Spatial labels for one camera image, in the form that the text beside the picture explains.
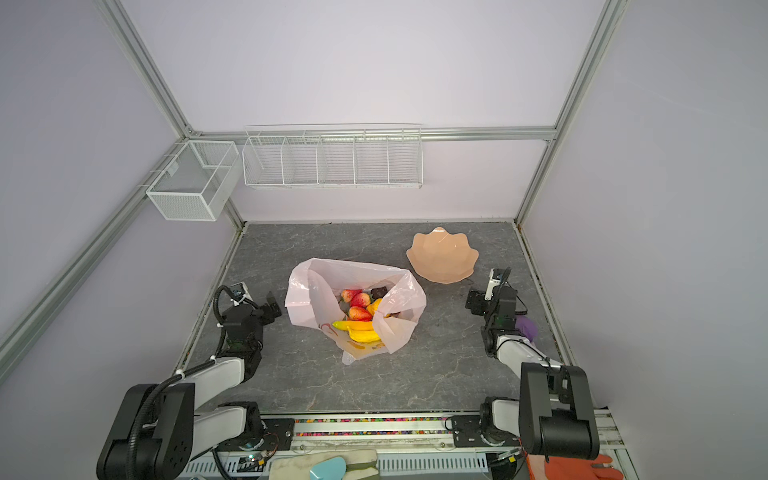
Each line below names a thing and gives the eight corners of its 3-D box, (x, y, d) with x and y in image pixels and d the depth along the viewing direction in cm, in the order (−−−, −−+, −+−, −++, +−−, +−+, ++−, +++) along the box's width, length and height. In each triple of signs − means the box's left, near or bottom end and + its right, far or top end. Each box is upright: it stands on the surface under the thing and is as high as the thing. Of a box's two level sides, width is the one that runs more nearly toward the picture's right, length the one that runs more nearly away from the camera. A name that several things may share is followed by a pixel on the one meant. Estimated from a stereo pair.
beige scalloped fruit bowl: (435, 296, 101) (436, 289, 97) (401, 249, 114) (401, 241, 111) (486, 271, 107) (489, 263, 104) (449, 229, 121) (450, 221, 117)
